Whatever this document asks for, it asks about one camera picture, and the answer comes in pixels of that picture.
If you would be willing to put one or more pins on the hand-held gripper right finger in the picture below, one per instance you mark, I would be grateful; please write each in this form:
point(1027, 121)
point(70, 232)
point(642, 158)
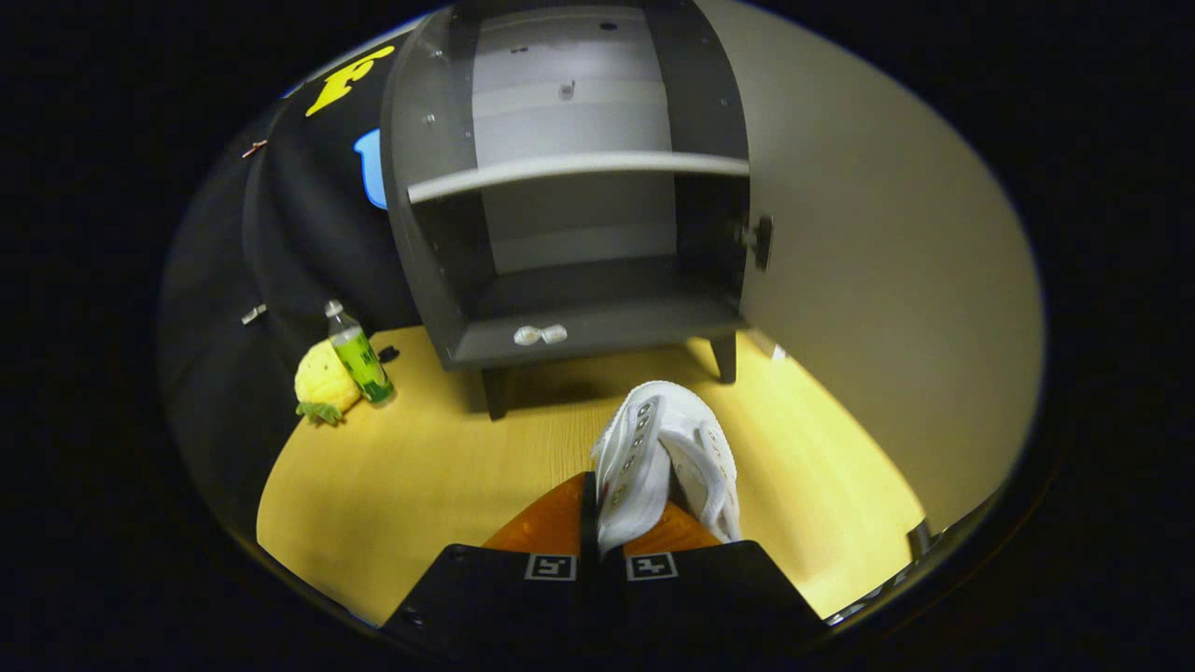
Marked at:
point(709, 597)

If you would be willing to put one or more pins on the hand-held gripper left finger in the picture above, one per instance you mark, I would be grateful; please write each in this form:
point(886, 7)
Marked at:
point(504, 597)

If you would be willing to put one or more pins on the white shoe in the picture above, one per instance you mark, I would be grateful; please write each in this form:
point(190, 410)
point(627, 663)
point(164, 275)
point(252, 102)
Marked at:
point(644, 448)

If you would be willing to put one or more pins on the grey shoe cabinet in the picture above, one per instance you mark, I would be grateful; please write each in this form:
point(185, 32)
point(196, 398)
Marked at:
point(579, 317)

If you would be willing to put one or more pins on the beige shoe cabinet door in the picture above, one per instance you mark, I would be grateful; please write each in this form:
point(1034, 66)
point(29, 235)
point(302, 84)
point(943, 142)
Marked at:
point(887, 280)

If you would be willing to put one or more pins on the green label bottle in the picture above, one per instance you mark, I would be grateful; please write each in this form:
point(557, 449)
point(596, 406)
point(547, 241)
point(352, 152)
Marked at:
point(362, 359)

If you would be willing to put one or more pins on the yellow pineapple plush toy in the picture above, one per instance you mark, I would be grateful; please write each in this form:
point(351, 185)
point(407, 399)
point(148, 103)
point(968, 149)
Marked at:
point(322, 383)

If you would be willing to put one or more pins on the silver cloth clip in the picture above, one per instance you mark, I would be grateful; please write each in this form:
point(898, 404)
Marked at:
point(253, 314)

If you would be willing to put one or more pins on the black backdrop cloth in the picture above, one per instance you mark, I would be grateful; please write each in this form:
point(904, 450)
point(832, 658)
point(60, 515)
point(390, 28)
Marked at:
point(308, 233)

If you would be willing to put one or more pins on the red cloth clip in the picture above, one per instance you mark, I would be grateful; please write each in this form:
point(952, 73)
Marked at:
point(254, 147)

